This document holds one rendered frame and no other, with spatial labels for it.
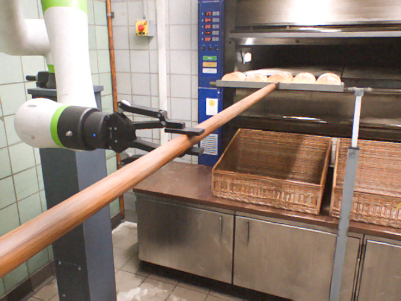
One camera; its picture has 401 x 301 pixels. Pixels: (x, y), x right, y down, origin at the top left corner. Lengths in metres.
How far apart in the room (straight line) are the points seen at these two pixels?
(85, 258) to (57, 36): 0.96
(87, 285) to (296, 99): 1.49
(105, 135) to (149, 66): 1.77
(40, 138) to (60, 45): 0.28
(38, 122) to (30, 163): 1.34
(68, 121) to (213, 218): 1.28
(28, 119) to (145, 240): 1.49
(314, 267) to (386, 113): 0.91
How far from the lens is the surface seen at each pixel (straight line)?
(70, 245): 1.64
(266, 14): 2.18
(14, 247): 0.34
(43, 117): 0.79
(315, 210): 1.80
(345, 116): 2.15
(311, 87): 1.59
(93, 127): 0.72
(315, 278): 1.93
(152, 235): 2.13
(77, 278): 1.71
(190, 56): 2.32
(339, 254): 1.78
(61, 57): 0.97
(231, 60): 2.23
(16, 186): 2.09
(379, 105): 2.17
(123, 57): 2.57
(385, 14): 2.13
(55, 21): 1.01
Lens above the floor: 1.36
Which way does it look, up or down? 17 degrees down
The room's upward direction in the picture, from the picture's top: straight up
